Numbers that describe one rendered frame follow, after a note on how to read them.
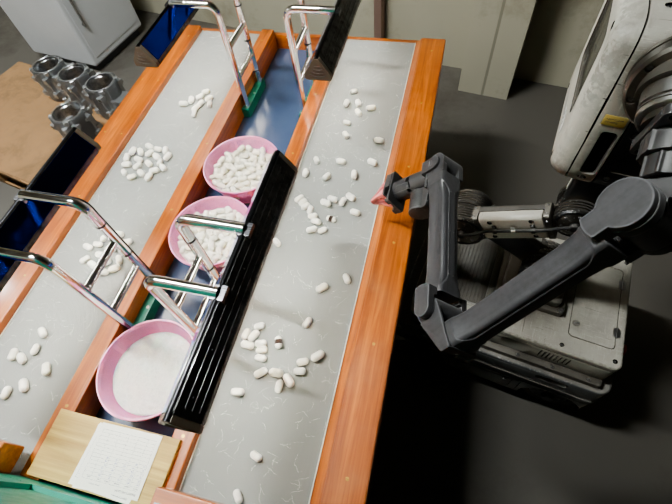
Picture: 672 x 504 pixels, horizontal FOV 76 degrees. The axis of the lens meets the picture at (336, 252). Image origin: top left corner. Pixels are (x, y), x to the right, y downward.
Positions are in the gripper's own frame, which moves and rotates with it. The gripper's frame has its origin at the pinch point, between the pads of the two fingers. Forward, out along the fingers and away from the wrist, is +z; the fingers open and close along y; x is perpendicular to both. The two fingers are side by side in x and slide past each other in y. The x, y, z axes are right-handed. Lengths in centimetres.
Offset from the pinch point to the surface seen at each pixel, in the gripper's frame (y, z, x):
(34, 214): 36, 41, -65
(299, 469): 71, 9, 7
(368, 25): -196, 78, 21
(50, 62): -112, 211, -110
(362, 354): 41.8, 1.3, 10.4
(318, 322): 35.0, 13.5, 3.3
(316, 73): -25.8, 2.9, -30.3
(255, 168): -15.4, 41.9, -20.9
